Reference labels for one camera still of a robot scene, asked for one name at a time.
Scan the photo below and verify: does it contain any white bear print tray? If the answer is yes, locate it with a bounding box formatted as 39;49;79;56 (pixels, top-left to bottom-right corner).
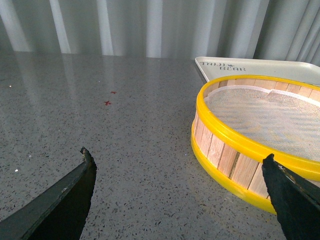
195;56;320;86

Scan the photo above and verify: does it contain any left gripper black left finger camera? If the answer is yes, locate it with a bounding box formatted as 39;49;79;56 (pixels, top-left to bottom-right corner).
0;147;97;240

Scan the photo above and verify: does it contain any grey pleated curtain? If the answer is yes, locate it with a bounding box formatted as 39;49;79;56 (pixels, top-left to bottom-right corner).
0;0;320;65

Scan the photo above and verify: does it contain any yellow rimmed bamboo steamer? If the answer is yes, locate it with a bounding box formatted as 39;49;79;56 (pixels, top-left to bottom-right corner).
191;75;320;213

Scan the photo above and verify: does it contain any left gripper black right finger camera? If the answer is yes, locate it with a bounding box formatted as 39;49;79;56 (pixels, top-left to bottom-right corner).
262;153;320;240

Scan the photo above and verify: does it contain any white mesh steamer cloth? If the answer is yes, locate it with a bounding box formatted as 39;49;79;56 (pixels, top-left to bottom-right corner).
204;85;320;161

